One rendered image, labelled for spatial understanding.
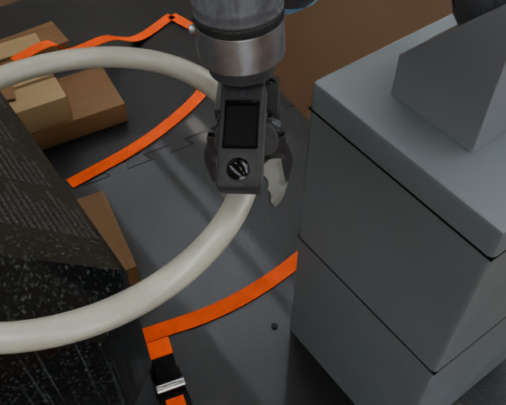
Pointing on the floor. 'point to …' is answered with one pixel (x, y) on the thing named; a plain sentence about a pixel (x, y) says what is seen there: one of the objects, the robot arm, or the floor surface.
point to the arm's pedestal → (405, 242)
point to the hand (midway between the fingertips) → (253, 202)
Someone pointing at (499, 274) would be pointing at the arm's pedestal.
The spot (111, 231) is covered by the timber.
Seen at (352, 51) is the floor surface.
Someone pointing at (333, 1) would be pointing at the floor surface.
